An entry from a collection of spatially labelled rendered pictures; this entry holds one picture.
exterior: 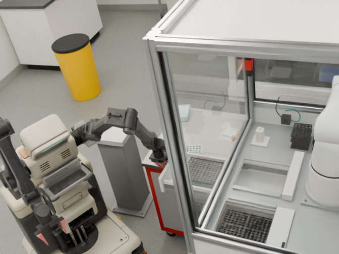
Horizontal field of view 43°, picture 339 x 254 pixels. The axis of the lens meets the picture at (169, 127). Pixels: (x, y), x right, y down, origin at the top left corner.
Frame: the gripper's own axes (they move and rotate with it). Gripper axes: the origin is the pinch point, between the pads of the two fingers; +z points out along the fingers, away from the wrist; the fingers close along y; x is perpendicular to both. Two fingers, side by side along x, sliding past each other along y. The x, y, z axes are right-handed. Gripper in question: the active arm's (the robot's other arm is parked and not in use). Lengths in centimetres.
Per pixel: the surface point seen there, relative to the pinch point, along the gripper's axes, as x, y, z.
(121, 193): 29, -67, 69
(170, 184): -9.7, 8.9, 2.1
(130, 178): 30, -53, 51
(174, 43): -50, 53, -107
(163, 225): 12, -23, 73
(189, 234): -51, 41, -18
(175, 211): 13, -10, 56
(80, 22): 268, -255, 42
